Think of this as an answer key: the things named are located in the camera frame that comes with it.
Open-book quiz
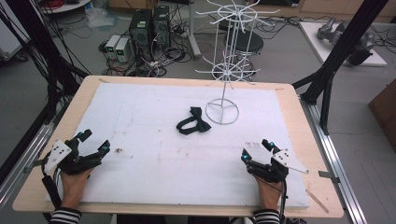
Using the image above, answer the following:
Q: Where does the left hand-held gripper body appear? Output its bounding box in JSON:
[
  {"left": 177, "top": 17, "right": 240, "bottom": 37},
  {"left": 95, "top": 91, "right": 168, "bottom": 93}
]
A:
[{"left": 42, "top": 137, "right": 104, "bottom": 176}]

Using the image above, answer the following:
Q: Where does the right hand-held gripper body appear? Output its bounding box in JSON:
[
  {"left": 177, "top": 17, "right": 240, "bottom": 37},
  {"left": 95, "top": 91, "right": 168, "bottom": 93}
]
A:
[{"left": 246, "top": 147, "right": 310, "bottom": 184}]

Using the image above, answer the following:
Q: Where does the person's right hand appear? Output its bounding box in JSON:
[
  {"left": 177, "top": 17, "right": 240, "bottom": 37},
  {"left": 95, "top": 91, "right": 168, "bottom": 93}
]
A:
[{"left": 255, "top": 176, "right": 285, "bottom": 211}]

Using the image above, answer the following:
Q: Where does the person's left hand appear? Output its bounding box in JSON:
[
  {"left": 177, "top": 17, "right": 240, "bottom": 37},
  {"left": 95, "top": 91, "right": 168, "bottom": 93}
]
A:
[{"left": 60, "top": 167, "right": 94, "bottom": 210}]

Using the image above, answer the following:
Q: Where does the white foam board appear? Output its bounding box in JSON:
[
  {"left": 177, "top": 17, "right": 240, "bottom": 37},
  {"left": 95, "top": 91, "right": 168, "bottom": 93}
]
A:
[{"left": 46, "top": 81, "right": 311, "bottom": 210}]

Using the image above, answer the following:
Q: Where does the thin wooden stick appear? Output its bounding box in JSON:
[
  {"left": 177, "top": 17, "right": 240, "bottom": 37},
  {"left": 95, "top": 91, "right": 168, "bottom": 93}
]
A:
[{"left": 305, "top": 189, "right": 330, "bottom": 215}]

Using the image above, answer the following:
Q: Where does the black bow tie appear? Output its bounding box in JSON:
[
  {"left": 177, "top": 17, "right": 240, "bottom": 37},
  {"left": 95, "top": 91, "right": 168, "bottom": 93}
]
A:
[{"left": 176, "top": 106, "right": 212, "bottom": 136}]

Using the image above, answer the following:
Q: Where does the white power supply unit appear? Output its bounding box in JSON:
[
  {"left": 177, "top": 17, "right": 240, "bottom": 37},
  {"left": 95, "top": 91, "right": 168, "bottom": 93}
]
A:
[
  {"left": 105, "top": 34, "right": 121, "bottom": 61},
  {"left": 114, "top": 37, "right": 132, "bottom": 63}
]

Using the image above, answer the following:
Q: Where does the black round stool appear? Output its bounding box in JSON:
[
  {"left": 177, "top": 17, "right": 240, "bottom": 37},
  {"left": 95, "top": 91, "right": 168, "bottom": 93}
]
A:
[{"left": 224, "top": 29, "right": 265, "bottom": 73}]

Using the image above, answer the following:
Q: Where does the white floor board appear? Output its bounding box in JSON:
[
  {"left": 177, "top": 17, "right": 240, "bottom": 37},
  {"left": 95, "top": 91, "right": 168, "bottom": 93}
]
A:
[{"left": 298, "top": 21, "right": 389, "bottom": 67}]

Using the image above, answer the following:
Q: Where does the clear plastic bag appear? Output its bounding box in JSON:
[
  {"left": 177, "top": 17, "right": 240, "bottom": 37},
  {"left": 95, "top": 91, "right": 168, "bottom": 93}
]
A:
[{"left": 84, "top": 7, "right": 120, "bottom": 30}]

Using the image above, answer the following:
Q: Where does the black computer tower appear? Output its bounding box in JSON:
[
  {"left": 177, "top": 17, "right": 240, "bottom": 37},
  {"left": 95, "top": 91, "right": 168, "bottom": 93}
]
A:
[
  {"left": 151, "top": 5, "right": 172, "bottom": 49},
  {"left": 128, "top": 8, "right": 154, "bottom": 49}
]

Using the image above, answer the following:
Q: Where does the brown wooden cabinet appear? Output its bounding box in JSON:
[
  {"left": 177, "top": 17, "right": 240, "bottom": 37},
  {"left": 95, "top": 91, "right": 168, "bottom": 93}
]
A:
[{"left": 367, "top": 78, "right": 396, "bottom": 152}]

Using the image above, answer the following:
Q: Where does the round white table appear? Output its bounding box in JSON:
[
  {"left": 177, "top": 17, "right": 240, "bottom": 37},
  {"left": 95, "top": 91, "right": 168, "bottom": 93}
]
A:
[{"left": 39, "top": 0, "right": 93, "bottom": 15}]

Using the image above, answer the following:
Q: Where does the grey stand leg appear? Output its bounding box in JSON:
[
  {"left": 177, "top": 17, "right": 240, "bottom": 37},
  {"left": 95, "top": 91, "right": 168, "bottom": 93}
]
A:
[{"left": 186, "top": 0, "right": 203, "bottom": 61}]

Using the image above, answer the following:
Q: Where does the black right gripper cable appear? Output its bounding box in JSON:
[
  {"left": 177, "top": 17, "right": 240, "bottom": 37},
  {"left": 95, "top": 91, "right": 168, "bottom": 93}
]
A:
[{"left": 252, "top": 174, "right": 290, "bottom": 224}]

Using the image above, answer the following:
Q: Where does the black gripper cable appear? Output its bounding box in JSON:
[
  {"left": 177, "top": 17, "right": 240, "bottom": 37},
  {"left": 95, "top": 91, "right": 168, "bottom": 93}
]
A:
[
  {"left": 41, "top": 152, "right": 64, "bottom": 210},
  {"left": 252, "top": 174, "right": 290, "bottom": 224}
]

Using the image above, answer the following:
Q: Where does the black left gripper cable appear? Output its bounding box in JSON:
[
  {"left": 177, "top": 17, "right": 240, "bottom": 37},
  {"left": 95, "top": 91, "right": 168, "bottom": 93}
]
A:
[{"left": 41, "top": 152, "right": 64, "bottom": 210}]

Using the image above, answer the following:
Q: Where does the aluminium rail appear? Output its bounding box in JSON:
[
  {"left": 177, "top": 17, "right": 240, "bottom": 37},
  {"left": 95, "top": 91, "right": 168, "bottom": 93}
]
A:
[
  {"left": 299, "top": 94, "right": 369, "bottom": 224},
  {"left": 0, "top": 104, "right": 64, "bottom": 208}
]

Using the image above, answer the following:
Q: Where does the metal clamp bracket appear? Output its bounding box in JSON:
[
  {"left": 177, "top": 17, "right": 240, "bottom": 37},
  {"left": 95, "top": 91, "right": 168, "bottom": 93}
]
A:
[{"left": 318, "top": 170, "right": 341, "bottom": 184}]

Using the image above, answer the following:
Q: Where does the white wire display rack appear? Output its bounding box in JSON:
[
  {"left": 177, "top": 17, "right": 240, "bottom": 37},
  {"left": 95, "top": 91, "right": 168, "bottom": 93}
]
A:
[{"left": 194, "top": 0, "right": 281, "bottom": 126}]

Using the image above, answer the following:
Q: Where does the black metal frame post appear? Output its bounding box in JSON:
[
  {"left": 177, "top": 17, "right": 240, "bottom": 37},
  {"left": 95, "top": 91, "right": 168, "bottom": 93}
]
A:
[
  {"left": 291, "top": 0, "right": 390, "bottom": 136},
  {"left": 6, "top": 0, "right": 90, "bottom": 125}
]

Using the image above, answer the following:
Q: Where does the tangle of floor cables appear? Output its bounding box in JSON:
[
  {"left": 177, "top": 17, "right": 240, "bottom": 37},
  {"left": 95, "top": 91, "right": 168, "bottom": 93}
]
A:
[{"left": 98, "top": 3, "right": 194, "bottom": 78}]

